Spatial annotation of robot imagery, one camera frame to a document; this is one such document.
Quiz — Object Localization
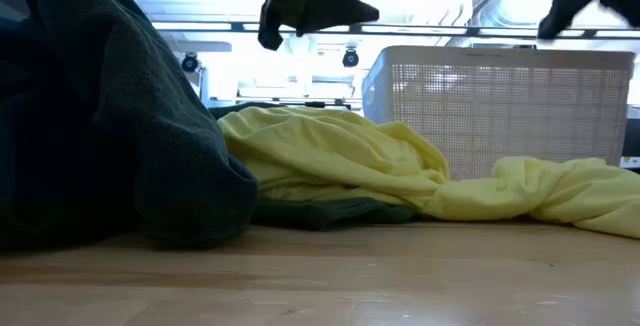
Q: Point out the dark navy smooth garment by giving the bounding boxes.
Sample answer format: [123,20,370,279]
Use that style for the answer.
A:
[204,0,402,51]

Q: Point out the yellow garment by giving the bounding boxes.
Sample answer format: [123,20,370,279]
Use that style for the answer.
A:
[217,106,640,240]

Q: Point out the dark fine-knit garment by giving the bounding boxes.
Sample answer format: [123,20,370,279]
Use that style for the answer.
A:
[0,0,260,252]

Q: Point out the white perforated laundry basket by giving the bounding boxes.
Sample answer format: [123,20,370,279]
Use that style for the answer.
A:
[362,45,637,181]

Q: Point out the black computer monitor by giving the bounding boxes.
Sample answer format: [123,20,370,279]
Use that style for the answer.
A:
[624,118,640,160]

